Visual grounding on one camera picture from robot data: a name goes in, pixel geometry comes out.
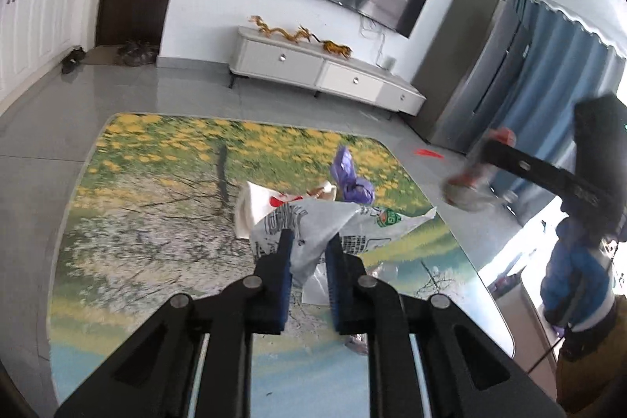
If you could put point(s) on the red wrapper scrap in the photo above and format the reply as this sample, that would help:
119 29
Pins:
428 152

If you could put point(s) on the small crumpled wrapper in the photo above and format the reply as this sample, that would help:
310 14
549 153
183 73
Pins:
357 343

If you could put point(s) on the white hallway cabinet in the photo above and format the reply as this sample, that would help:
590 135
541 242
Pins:
34 16

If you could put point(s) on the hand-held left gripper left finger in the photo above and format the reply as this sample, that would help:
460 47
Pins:
287 290

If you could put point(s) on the landscape print floor rug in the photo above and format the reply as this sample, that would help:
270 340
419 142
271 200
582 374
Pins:
156 212

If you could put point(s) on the grey refrigerator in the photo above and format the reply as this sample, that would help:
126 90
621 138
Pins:
465 75

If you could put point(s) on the white television cabinet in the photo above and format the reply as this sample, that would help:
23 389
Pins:
303 65

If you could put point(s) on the blue curtain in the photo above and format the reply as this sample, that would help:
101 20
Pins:
543 70

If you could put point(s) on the person's brown clothing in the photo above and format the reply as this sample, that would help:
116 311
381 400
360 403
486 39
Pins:
592 374

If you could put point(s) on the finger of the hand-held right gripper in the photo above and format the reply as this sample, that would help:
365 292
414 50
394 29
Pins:
529 166

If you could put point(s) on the white printed plastic bag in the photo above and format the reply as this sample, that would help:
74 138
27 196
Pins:
313 227

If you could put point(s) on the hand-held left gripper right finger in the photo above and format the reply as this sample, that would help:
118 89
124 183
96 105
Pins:
333 286

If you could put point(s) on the golden dragon figurine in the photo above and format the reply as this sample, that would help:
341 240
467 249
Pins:
284 32

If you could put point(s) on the purple plastic bag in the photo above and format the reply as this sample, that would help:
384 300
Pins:
350 178

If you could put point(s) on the black shoes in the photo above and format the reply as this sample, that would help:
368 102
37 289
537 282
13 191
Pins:
72 59

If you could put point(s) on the golden tiger figurine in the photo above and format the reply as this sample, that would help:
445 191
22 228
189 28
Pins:
337 48

